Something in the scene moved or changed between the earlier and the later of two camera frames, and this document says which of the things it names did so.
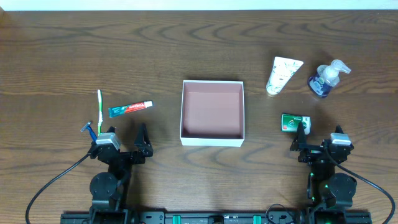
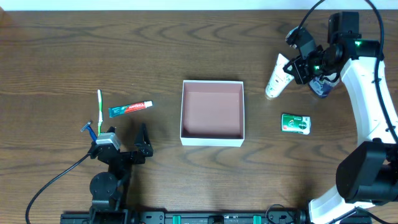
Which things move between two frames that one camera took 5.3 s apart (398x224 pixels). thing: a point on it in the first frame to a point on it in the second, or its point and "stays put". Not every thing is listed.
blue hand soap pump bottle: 327,76 stays put
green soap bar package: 290,122 stays put
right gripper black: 319,150 to 301,70
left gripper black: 125,154 stays put
